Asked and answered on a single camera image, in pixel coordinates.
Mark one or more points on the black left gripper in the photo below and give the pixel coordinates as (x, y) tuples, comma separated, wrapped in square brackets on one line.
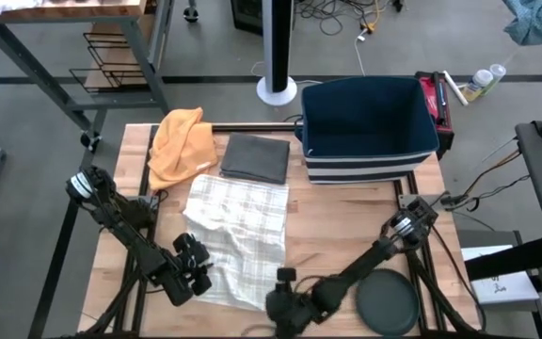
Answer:
[(193, 249)]

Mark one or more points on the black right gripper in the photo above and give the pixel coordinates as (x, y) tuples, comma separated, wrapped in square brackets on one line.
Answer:
[(292, 311)]

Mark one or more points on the white towel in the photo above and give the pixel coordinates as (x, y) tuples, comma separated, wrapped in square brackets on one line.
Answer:
[(243, 226)]

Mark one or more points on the grey kitchen towel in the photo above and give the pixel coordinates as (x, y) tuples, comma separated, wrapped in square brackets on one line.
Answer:
[(257, 157)]

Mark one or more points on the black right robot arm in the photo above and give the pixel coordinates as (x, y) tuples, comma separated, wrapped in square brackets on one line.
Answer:
[(370, 259)]

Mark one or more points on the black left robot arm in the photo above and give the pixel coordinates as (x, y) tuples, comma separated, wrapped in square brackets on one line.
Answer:
[(125, 230)]

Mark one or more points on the orange towel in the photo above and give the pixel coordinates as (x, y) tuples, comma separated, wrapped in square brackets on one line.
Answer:
[(181, 146)]

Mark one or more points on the dark green round plate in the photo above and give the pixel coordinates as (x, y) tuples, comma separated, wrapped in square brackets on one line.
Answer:
[(388, 303)]

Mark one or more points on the black aluminium crossbar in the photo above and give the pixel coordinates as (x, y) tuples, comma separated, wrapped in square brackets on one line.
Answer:
[(252, 127)]

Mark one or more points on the black caster wheel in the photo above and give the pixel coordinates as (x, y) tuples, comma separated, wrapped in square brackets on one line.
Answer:
[(90, 141), (190, 14)]

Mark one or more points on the navy white striped fabric bin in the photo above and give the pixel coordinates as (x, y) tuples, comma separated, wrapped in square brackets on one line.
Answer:
[(365, 117)]

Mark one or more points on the white paper box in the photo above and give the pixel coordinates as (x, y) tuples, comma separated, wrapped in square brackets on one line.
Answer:
[(506, 292)]

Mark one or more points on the black diagonal bar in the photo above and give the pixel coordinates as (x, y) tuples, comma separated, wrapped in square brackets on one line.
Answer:
[(511, 259)]

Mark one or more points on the silver black tower fan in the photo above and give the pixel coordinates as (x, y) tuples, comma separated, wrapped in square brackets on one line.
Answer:
[(275, 47)]

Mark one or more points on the red black tool case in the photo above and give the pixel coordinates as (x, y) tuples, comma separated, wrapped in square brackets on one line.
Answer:
[(433, 94)]

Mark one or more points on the white tube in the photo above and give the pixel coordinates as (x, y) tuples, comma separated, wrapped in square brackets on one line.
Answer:
[(454, 88)]

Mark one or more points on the yellow label bottle white cap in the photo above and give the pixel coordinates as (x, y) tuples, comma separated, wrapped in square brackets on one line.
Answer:
[(478, 85)]

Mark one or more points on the green bottle white cap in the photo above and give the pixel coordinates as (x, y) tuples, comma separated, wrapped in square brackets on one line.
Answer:
[(497, 73)]

